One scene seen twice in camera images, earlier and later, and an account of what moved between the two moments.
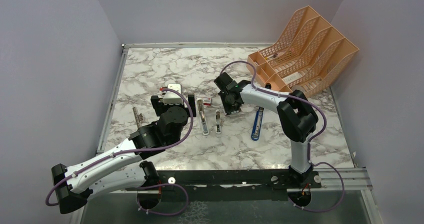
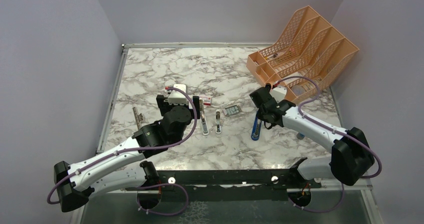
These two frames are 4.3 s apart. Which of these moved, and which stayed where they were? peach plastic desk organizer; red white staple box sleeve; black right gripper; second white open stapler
Moved: black right gripper
Stayed: second white open stapler; red white staple box sleeve; peach plastic desk organizer
